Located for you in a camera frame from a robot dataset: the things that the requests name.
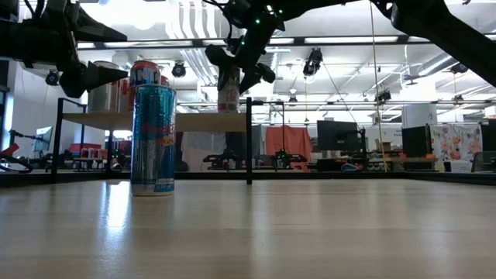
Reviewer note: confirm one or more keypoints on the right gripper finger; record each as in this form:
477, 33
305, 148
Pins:
221, 62
265, 73

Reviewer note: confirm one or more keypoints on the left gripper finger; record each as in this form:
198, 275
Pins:
93, 33
87, 79

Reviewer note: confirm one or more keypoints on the tall white Celsius can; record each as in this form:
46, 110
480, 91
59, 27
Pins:
229, 98

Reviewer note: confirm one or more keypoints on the blue silver Red Bull can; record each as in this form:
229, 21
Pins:
153, 155

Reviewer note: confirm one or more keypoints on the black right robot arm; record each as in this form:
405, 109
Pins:
445, 31

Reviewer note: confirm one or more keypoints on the black round spotlight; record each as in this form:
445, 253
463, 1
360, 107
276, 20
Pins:
52, 77
178, 70
459, 67

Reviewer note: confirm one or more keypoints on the red crate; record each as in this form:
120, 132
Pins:
85, 148

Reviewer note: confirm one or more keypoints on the orange draped cloth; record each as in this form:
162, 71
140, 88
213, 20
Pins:
294, 141

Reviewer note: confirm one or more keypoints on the grey computer monitor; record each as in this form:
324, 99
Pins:
42, 139

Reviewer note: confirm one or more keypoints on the black articulated stand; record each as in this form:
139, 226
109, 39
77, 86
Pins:
23, 135

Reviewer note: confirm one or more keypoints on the black distant robot rig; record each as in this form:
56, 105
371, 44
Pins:
221, 160
288, 159

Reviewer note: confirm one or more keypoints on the white draped cloth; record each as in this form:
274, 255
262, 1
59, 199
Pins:
205, 151

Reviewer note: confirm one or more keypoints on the black monitor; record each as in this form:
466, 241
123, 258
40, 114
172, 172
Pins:
416, 141
337, 135
489, 135

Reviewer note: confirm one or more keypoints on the red angled bar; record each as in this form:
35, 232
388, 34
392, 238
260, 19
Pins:
9, 149

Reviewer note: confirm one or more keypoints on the white cylindrical column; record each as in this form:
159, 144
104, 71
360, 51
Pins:
419, 115

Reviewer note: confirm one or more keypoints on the floral patterned cloth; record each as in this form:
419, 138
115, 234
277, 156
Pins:
457, 147

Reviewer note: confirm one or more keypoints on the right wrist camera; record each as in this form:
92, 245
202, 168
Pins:
238, 13

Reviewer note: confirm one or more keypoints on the black hanging camera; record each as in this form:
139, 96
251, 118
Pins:
313, 64

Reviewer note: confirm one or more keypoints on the wooden shelf black metal frame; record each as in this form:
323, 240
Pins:
209, 122

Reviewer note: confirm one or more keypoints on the black horizontal frame beam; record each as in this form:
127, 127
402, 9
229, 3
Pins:
348, 45

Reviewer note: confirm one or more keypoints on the black aluminium frame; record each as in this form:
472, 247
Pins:
348, 175

